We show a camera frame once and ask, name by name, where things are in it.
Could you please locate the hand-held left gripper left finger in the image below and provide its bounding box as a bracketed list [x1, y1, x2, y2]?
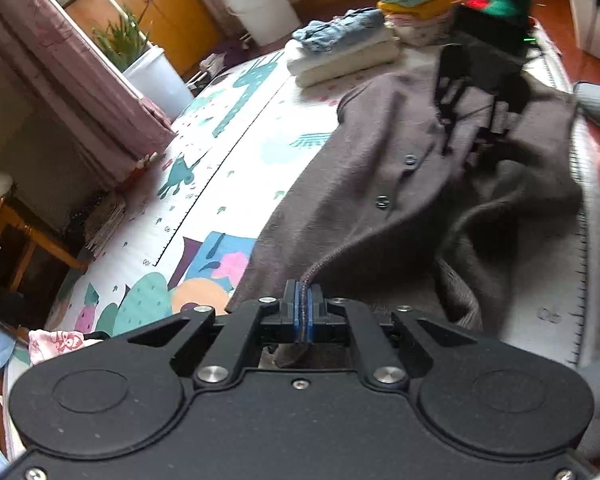
[122, 279, 298, 393]

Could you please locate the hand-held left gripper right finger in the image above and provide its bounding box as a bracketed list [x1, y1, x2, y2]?
[307, 282, 487, 392]

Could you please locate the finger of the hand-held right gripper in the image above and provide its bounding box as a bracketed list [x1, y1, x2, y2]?
[467, 85, 531, 171]
[432, 42, 473, 156]

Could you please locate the grey knit cardigan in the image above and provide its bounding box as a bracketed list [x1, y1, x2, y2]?
[225, 35, 588, 371]

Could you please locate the folded cream garment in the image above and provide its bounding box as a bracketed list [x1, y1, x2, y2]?
[296, 52, 402, 88]

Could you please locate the folded white garment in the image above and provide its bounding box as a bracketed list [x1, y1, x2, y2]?
[285, 29, 400, 66]

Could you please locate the folded blue denim garment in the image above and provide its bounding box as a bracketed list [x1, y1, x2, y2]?
[292, 7, 388, 53]

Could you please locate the printed play mat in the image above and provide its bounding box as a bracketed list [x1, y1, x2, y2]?
[5, 20, 600, 461]

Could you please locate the white bucket with teal lid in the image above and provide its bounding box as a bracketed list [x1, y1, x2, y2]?
[212, 0, 301, 48]

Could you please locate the pile of folded cloths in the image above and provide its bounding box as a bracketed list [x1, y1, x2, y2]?
[82, 192, 128, 261]

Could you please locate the pink printed cloth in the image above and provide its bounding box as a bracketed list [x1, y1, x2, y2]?
[27, 327, 103, 366]

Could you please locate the wooden chair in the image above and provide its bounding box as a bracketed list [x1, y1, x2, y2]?
[0, 195, 88, 291]

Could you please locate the wooden cabinet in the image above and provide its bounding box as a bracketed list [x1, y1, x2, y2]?
[62, 0, 223, 78]

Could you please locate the green potted plant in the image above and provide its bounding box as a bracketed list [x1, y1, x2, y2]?
[92, 7, 151, 73]

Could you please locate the pink curtain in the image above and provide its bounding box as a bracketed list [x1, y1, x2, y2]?
[0, 0, 178, 186]

